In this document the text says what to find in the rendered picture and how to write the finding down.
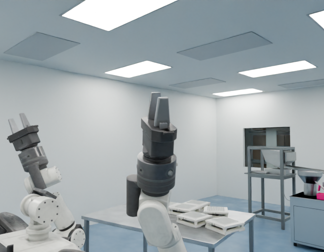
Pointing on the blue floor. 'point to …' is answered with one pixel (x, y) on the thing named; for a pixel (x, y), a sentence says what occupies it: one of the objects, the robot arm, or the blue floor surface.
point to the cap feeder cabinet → (310, 221)
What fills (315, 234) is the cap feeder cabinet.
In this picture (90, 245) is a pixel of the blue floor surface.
